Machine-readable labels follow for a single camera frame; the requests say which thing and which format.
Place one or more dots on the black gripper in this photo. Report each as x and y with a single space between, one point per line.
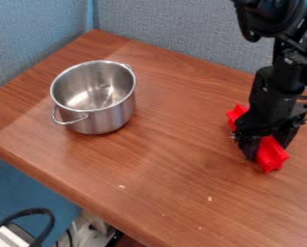
276 113

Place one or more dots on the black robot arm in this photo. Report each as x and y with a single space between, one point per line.
280 20

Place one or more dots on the red plastic block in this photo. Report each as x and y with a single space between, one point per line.
271 154

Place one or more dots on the white device under table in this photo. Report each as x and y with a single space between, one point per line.
13 236

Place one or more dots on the stainless steel pot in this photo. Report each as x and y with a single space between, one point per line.
93 97

